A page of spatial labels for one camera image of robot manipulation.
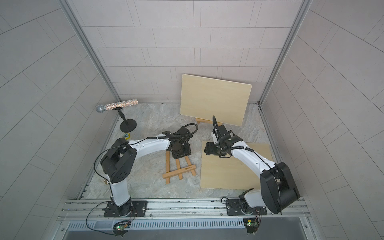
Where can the aluminium mounting rail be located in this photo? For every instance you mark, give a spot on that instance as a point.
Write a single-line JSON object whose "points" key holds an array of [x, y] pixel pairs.
{"points": [[87, 216]]}

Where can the wooden easel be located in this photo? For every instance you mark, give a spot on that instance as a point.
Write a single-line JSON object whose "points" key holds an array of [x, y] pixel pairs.
{"points": [[178, 168], [207, 121]]}

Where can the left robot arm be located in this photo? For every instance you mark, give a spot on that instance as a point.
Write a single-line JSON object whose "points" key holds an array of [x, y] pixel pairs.
{"points": [[117, 163]]}

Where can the black microphone stand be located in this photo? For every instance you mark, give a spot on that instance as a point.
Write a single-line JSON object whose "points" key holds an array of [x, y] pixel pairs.
{"points": [[128, 125]]}

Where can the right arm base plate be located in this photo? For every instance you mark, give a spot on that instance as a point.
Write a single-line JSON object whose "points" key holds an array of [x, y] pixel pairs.
{"points": [[235, 208]]}

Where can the small yellow toy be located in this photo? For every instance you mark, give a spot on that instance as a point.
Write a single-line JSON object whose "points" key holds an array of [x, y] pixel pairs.
{"points": [[127, 136]]}

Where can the right circuit board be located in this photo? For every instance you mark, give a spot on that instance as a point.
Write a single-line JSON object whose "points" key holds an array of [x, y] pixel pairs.
{"points": [[251, 225]]}

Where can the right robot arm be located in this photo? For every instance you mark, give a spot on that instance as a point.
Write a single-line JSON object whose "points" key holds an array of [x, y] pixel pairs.
{"points": [[278, 187]]}

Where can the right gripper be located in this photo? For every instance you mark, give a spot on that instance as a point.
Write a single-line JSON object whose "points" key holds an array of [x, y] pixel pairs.
{"points": [[209, 149]]}

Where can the left circuit board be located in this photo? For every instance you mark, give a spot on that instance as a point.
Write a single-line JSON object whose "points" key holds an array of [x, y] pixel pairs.
{"points": [[121, 228]]}

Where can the glitter microphone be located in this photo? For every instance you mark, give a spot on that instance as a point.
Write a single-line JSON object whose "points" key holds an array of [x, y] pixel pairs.
{"points": [[112, 106]]}

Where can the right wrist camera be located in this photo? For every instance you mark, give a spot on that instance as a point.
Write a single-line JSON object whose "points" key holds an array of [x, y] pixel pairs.
{"points": [[213, 135]]}

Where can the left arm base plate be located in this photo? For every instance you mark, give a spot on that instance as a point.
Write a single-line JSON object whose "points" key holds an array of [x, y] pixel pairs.
{"points": [[129, 209]]}

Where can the circuit board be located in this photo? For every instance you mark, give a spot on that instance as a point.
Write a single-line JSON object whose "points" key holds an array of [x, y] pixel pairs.
{"points": [[121, 228], [251, 225]]}

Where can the plywood board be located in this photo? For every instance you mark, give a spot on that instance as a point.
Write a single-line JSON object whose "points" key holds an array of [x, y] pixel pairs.
{"points": [[229, 173], [204, 98]]}

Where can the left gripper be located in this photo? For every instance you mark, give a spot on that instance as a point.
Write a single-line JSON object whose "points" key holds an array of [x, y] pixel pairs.
{"points": [[188, 151]]}

